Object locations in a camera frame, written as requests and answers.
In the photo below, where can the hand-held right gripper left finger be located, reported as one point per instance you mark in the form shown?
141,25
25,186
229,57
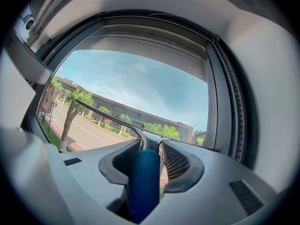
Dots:
93,172

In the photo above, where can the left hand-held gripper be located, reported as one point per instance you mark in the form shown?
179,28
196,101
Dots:
24,24

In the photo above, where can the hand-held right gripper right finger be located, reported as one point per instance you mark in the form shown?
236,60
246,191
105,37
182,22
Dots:
211,184

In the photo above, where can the hinged window glass pane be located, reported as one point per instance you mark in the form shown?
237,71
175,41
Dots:
140,78

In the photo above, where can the red sign board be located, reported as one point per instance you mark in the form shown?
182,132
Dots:
48,99

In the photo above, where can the brown grey building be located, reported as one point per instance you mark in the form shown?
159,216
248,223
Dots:
145,118

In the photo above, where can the window with dark frame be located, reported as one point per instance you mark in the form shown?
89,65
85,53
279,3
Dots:
225,78

